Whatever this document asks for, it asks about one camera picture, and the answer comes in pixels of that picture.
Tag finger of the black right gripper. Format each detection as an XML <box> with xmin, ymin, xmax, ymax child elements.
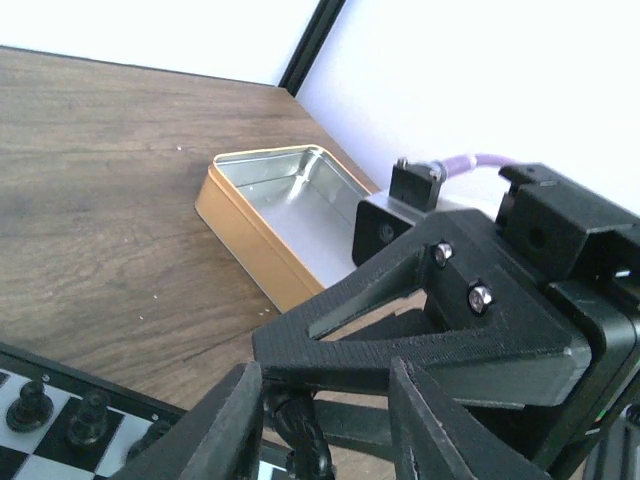
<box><xmin>253</xmin><ymin>209</ymin><xmax>592</xmax><ymax>408</ymax></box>

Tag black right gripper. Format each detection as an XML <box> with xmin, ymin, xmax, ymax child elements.
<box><xmin>496</xmin><ymin>164</ymin><xmax>639</xmax><ymax>479</ymax></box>

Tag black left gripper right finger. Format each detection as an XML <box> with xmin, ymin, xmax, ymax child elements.
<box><xmin>388</xmin><ymin>358</ymin><xmax>549</xmax><ymax>480</ymax></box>

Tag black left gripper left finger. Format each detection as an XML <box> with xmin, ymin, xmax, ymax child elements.
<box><xmin>113</xmin><ymin>362</ymin><xmax>263</xmax><ymax>479</ymax></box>

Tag black chess knight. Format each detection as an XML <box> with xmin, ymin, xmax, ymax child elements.
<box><xmin>264</xmin><ymin>386</ymin><xmax>335</xmax><ymax>480</ymax></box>

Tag black chess king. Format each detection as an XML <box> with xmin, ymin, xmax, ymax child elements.
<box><xmin>126</xmin><ymin>420</ymin><xmax>172</xmax><ymax>461</ymax></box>

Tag black chess piece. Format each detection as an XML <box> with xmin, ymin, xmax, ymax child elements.
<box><xmin>6</xmin><ymin>380</ymin><xmax>53</xmax><ymax>433</ymax></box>
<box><xmin>67</xmin><ymin>390</ymin><xmax>109</xmax><ymax>448</ymax></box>

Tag black white chess board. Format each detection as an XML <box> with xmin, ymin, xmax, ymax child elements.
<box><xmin>1</xmin><ymin>344</ymin><xmax>288</xmax><ymax>479</ymax></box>

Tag gold metal tin box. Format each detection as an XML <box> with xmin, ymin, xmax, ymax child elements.
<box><xmin>195</xmin><ymin>144</ymin><xmax>371</xmax><ymax>312</ymax></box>

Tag black enclosure corner post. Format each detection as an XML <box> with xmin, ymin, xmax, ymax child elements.
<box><xmin>278</xmin><ymin>0</ymin><xmax>346</xmax><ymax>97</ymax></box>

